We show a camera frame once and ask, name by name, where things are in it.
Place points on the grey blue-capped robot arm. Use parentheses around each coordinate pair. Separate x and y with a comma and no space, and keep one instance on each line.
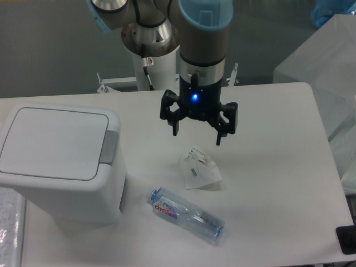
(200,29)

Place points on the black device at table edge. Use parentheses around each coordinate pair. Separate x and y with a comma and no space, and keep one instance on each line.
(346,237)

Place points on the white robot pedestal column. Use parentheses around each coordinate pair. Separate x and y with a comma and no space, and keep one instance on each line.
(154,64)

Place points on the white push-lid trash can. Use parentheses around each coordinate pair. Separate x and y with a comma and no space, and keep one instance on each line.
(65,159)

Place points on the translucent plastic storage box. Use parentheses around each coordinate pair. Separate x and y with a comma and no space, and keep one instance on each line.
(326,61)

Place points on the crumpled white plastic wrapper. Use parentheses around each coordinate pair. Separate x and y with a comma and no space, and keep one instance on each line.
(198,168)

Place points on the white metal base bracket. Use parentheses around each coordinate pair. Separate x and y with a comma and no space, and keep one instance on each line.
(107,85)

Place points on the clear plastic sheet tray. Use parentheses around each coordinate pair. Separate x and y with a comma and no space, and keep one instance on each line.
(13,208)

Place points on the clear plastic water bottle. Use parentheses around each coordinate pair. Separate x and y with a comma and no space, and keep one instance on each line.
(177,210)

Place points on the blue water jug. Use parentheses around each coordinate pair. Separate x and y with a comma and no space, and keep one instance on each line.
(323,10)

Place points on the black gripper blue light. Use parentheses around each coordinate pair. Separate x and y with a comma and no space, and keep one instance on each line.
(201,103)

